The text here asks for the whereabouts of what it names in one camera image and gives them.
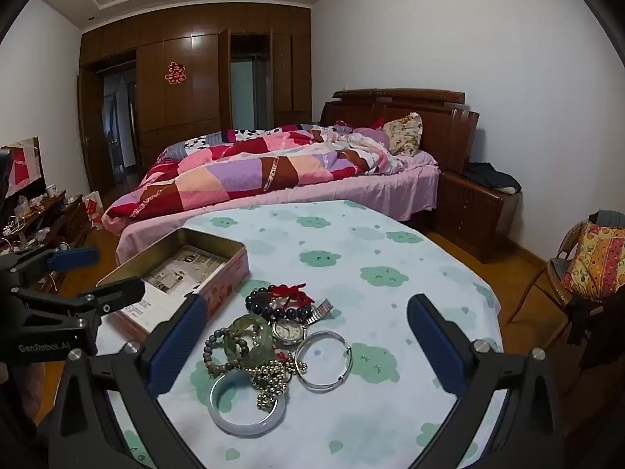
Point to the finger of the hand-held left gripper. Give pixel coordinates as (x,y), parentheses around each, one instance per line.
(73,258)
(114,295)

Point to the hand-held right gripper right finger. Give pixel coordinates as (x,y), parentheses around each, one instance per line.
(437,347)

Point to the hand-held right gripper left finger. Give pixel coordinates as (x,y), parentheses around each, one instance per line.
(178,347)

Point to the pink metal tin box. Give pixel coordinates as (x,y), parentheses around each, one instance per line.
(224,278)

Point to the green jade bangle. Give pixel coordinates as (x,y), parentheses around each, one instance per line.
(262,347)

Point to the silver bangle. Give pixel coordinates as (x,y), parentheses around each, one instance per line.
(347,356)

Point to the white jade bangle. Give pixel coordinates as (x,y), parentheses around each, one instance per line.
(244,427)

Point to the wristwatch with metal band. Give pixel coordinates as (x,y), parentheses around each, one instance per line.
(285,330)

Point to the white paper card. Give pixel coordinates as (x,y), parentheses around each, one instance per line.
(146,308)

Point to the wooden television cabinet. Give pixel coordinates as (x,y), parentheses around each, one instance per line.
(63,220)

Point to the red and white bag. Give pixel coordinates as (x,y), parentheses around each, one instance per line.
(93,210)

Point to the white cup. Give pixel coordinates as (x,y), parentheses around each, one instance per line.
(51,191)

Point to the flat screen television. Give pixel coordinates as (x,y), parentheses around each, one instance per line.
(22,171)

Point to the wooden nightstand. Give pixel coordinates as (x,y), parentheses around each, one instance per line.
(468,215)

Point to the wicker chair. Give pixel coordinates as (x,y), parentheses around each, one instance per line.
(551,273)

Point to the dark garment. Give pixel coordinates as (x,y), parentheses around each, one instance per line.
(595,332)

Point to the patchwork quilt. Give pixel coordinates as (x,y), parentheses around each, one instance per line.
(234,176)

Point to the dark clothing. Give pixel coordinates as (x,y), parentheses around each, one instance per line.
(490,176)

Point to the colourful patterned cushion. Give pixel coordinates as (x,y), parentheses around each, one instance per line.
(593,259)

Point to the pink bed sheet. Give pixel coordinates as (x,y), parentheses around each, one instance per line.
(342,190)

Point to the brown wooden wardrobe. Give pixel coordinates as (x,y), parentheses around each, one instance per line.
(195,107)

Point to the red paper decoration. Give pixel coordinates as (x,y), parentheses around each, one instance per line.
(176,73)

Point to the floral pillow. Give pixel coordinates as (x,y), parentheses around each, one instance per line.
(403,134)

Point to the wooden bed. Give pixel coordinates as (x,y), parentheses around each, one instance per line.
(439,112)

